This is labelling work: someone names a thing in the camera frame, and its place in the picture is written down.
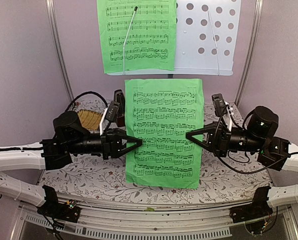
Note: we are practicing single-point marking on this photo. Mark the aluminium corner post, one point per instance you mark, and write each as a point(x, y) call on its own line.
point(57, 43)
point(251, 47)

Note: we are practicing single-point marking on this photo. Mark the white perforated music stand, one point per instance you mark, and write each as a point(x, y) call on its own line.
point(206, 37)

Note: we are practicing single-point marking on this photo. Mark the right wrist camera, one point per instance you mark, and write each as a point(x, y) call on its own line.
point(222, 110)

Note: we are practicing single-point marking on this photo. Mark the green sheet music stack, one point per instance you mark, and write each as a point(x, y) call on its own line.
point(161, 112)

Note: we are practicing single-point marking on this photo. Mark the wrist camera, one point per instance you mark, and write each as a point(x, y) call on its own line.
point(109, 115)
point(222, 110)

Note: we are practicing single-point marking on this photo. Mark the green sheet music page one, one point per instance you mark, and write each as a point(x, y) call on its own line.
point(136, 35)

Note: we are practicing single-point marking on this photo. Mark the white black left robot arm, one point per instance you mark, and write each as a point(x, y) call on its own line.
point(71, 139)

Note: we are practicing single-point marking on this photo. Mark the aluminium corner post right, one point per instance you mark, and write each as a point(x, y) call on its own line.
point(251, 47)

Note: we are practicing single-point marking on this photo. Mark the aluminium corner post left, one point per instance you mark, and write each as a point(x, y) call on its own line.
point(57, 43)

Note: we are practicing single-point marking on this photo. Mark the dark red metronome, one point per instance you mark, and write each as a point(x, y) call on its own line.
point(120, 115)

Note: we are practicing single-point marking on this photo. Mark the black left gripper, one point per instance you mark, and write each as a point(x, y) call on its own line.
point(111, 143)

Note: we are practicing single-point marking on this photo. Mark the woven bamboo tray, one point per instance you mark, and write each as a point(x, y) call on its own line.
point(89, 119)

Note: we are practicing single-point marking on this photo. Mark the aluminium front rail frame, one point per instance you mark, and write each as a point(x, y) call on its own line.
point(102, 220)

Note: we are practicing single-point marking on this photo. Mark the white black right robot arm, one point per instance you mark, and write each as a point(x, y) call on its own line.
point(256, 136)

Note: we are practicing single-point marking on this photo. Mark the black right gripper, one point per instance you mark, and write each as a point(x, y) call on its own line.
point(218, 138)

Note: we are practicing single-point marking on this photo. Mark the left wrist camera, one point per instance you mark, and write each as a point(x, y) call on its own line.
point(109, 115)

